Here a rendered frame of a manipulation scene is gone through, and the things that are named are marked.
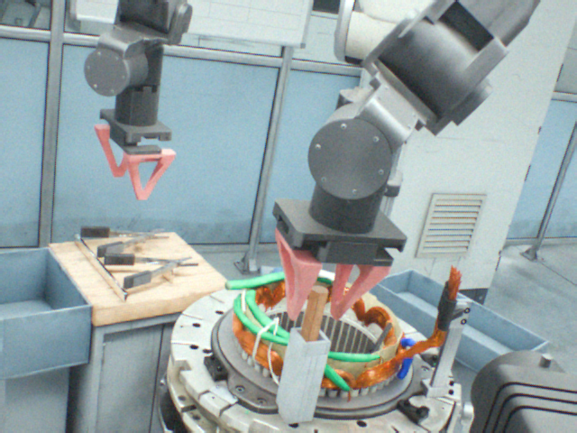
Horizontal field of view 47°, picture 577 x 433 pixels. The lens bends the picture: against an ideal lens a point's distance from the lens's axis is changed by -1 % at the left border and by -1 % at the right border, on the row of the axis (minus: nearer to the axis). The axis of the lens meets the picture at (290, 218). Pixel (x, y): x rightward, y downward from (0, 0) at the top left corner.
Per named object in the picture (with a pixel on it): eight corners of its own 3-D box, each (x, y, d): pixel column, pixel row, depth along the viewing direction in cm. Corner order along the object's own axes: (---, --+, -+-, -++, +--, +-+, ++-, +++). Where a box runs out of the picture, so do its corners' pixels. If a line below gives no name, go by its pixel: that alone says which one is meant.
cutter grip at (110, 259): (104, 266, 88) (105, 255, 88) (103, 263, 89) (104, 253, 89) (134, 266, 90) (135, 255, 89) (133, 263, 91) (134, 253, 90)
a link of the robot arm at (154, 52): (171, 36, 88) (132, 28, 89) (151, 42, 82) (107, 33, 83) (166, 87, 91) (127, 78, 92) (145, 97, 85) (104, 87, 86)
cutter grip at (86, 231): (80, 237, 95) (81, 227, 94) (79, 235, 96) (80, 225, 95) (109, 238, 97) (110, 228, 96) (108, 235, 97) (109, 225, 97)
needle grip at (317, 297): (308, 353, 61) (322, 295, 59) (294, 345, 62) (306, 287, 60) (319, 347, 62) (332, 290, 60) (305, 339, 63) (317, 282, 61)
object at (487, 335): (491, 494, 105) (550, 341, 95) (455, 525, 98) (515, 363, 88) (372, 409, 121) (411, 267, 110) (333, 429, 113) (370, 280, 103)
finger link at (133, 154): (124, 208, 88) (130, 141, 84) (105, 187, 93) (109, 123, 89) (171, 204, 92) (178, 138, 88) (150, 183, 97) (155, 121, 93)
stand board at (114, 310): (95, 327, 82) (96, 309, 81) (46, 259, 95) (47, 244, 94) (233, 302, 94) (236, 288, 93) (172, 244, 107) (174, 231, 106)
